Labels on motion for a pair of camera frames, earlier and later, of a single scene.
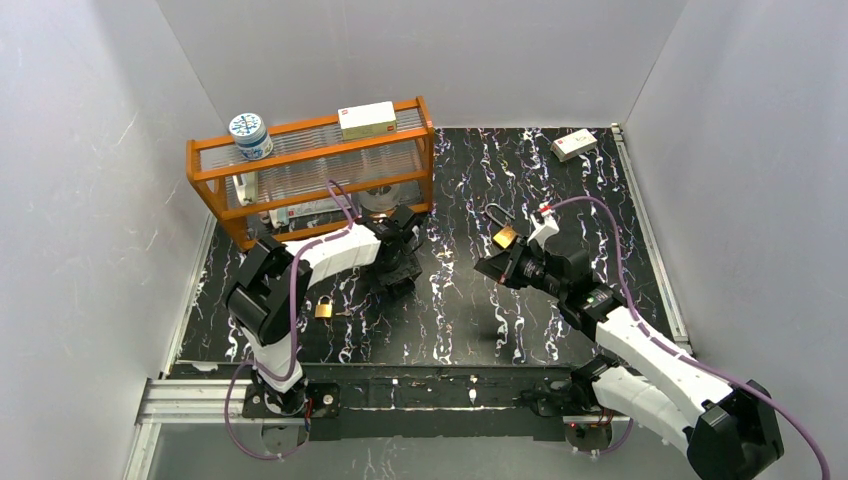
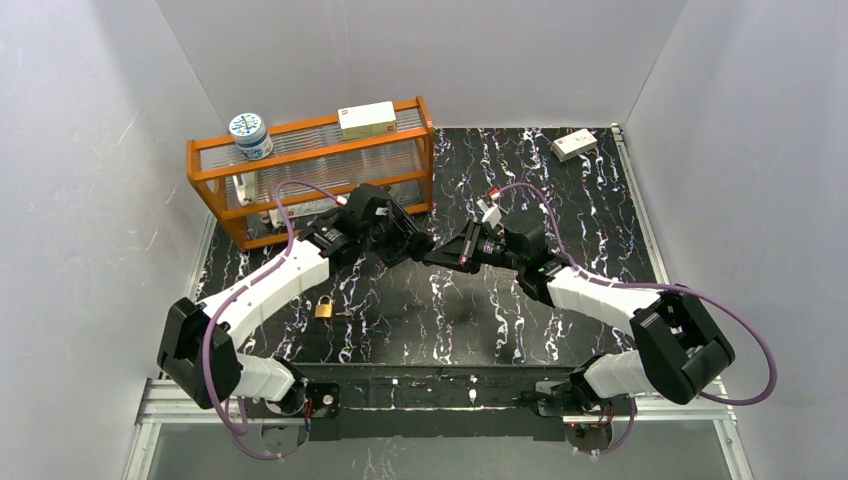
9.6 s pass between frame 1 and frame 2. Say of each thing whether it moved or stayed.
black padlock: moved
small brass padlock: stayed
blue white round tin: stayed
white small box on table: stayed
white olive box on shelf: stayed
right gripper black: moved
